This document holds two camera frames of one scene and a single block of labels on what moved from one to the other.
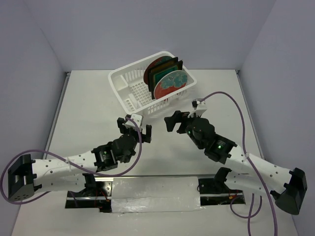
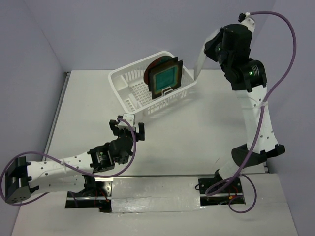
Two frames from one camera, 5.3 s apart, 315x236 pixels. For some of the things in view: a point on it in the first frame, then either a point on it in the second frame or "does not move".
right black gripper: x=178 y=116 -> x=209 y=45
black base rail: x=100 y=196 does not move
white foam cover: x=141 y=194 does not move
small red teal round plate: x=169 y=82 -> x=201 y=57
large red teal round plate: x=154 y=62 does not move
